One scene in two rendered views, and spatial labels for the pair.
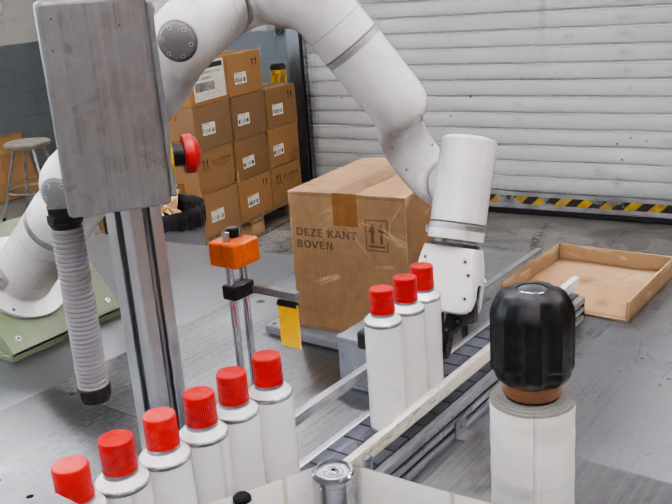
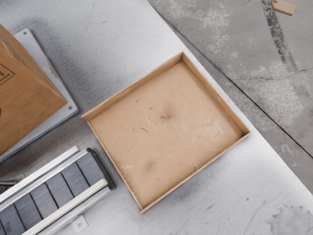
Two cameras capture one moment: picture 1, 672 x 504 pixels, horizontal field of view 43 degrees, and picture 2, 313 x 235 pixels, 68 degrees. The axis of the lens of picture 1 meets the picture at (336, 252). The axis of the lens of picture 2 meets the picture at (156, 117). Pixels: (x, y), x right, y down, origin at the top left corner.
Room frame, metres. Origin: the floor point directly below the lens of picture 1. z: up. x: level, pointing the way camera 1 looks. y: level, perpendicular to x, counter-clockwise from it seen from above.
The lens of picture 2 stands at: (1.54, -0.58, 1.38)
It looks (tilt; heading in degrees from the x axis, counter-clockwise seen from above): 74 degrees down; 29
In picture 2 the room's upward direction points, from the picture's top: 12 degrees counter-clockwise
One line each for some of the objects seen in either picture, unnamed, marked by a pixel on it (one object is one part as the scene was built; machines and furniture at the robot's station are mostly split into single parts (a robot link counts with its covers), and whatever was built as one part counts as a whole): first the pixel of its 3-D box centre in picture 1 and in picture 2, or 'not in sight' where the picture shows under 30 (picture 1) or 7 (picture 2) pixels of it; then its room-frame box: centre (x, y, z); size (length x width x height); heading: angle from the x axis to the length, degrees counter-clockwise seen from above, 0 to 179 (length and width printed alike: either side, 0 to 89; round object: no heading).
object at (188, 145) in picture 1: (184, 154); not in sight; (0.81, 0.14, 1.33); 0.04 x 0.03 x 0.04; 17
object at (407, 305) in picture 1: (408, 345); not in sight; (1.09, -0.09, 0.98); 0.05 x 0.05 x 0.20
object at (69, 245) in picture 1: (80, 305); not in sight; (0.81, 0.26, 1.18); 0.04 x 0.04 x 0.21
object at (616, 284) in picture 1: (589, 278); (164, 126); (1.67, -0.52, 0.85); 0.30 x 0.26 x 0.04; 142
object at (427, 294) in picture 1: (424, 331); not in sight; (1.14, -0.12, 0.98); 0.05 x 0.05 x 0.20
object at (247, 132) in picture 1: (197, 145); not in sight; (5.33, 0.82, 0.57); 1.20 x 0.85 x 1.14; 151
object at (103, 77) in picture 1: (103, 99); not in sight; (0.84, 0.22, 1.38); 0.17 x 0.10 x 0.19; 17
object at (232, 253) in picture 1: (264, 360); not in sight; (0.94, 0.10, 1.05); 0.10 x 0.04 x 0.33; 52
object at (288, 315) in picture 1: (289, 324); not in sight; (0.93, 0.06, 1.09); 0.03 x 0.01 x 0.06; 52
